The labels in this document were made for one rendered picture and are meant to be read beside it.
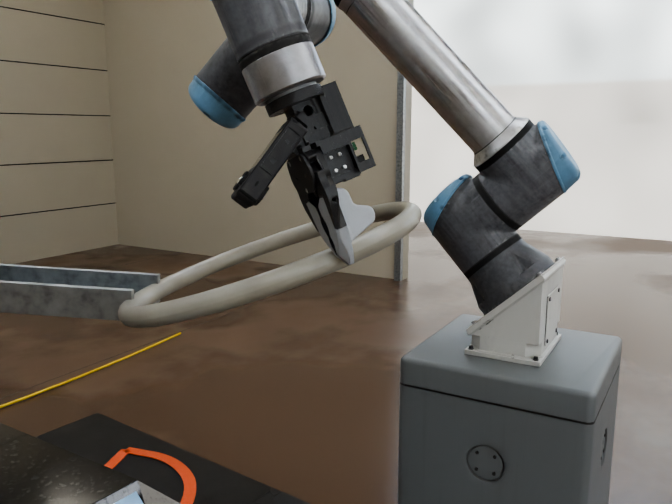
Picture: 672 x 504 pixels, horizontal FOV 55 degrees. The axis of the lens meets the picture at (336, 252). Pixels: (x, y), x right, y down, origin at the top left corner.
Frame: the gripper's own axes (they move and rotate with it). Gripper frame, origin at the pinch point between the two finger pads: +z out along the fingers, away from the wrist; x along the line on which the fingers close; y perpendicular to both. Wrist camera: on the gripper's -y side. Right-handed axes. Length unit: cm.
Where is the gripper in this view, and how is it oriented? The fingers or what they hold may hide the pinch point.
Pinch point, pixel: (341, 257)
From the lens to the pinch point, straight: 78.1
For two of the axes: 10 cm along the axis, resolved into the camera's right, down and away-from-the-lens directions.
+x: -3.6, 0.2, 9.3
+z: 3.8, 9.2, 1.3
